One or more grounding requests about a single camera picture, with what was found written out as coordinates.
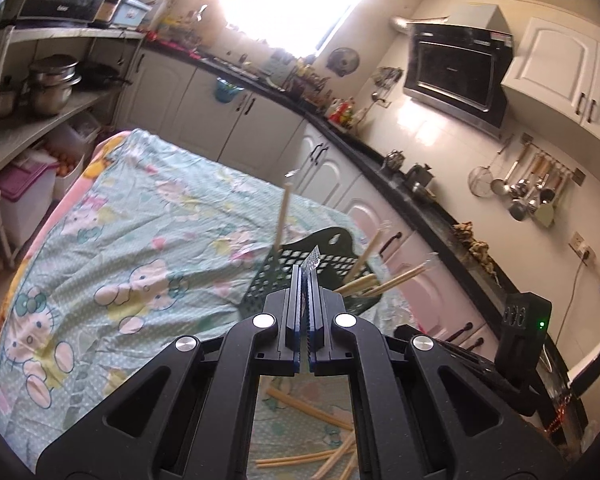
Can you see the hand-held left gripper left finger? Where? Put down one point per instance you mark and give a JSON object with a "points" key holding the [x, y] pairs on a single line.
{"points": [[294, 310]]}

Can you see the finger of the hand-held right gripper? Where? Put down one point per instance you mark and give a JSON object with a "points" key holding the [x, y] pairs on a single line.
{"points": [[472, 365]]}

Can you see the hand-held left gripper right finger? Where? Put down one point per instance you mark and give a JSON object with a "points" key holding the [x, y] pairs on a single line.
{"points": [[314, 310]]}

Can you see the green perforated plastic basket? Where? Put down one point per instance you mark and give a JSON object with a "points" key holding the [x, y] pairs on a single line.
{"points": [[325, 250]]}

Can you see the pile of chopsticks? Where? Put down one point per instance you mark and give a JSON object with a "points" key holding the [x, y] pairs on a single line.
{"points": [[310, 410]]}

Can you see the row of hanging kitchen utensils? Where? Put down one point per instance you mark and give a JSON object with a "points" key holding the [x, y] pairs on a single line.
{"points": [[525, 195]]}

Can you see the ginger roots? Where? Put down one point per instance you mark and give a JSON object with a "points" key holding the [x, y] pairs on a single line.
{"points": [[475, 247]]}

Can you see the black countertop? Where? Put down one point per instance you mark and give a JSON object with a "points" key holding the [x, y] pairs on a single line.
{"points": [[430, 215]]}

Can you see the steel bowl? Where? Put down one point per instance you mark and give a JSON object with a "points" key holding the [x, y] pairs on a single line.
{"points": [[425, 191]]}

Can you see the steel kettle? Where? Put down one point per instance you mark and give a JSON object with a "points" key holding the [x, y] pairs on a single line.
{"points": [[394, 161]]}

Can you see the dark lidded pot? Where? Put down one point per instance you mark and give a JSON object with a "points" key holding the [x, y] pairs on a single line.
{"points": [[420, 175]]}

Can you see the cartoon printed tablecloth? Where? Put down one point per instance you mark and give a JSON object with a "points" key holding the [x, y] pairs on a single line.
{"points": [[130, 240]]}

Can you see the group of condiment bottles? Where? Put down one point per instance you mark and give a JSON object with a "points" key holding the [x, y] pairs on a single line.
{"points": [[340, 110]]}

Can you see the blue hanging bin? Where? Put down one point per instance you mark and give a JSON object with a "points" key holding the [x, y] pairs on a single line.
{"points": [[227, 92]]}

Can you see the small hanging tools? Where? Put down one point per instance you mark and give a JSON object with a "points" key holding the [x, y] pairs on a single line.
{"points": [[387, 82]]}

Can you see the white upper cabinets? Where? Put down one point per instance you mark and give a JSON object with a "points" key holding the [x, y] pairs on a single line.
{"points": [[555, 70]]}

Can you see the black range hood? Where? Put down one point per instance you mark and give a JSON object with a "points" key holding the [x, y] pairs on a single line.
{"points": [[450, 70]]}

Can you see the box of oranges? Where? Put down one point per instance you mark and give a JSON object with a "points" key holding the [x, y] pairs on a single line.
{"points": [[65, 165]]}

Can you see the purple lid storage box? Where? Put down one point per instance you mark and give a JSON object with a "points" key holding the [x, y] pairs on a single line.
{"points": [[25, 200]]}

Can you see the black wok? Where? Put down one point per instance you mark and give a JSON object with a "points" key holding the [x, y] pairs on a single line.
{"points": [[100, 77]]}

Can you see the kitchen window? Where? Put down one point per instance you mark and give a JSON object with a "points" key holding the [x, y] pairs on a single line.
{"points": [[290, 0]]}

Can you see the stacked steel pots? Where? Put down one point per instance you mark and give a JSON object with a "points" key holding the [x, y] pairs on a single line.
{"points": [[50, 90]]}

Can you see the blue plastic box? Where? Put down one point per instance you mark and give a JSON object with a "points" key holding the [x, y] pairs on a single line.
{"points": [[130, 12]]}

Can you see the metal shelf rack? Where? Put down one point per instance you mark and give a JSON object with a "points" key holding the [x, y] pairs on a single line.
{"points": [[55, 32]]}

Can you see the wall outlet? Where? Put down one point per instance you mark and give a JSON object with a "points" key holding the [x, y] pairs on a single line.
{"points": [[580, 245]]}

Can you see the round dark wall fan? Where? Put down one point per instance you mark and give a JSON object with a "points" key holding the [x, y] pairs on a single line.
{"points": [[344, 61]]}

